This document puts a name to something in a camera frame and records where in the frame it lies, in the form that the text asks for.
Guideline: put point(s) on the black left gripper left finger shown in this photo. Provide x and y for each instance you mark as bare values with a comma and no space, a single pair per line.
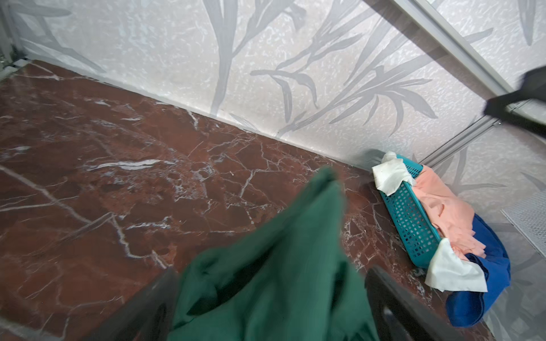
147,316

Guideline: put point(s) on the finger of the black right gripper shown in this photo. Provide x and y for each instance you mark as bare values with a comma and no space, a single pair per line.
503,108

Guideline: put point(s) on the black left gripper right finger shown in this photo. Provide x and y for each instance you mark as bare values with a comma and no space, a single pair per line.
398,315

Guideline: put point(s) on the green t-shirt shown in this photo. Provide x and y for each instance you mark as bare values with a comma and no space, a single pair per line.
290,279

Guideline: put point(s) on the blue t-shirt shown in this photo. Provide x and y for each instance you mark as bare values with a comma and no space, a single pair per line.
467,308

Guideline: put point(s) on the white t-shirt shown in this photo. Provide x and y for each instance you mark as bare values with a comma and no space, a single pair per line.
446,271

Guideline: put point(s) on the teal plastic laundry basket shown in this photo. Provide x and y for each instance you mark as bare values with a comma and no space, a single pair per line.
416,231

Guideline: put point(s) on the peach pink t-shirt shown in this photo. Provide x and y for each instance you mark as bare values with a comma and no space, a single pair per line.
451,216

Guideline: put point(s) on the white wire mesh basket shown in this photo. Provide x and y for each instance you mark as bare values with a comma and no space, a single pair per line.
528,217

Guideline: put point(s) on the aluminium frame post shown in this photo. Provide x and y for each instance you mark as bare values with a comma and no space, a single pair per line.
420,17

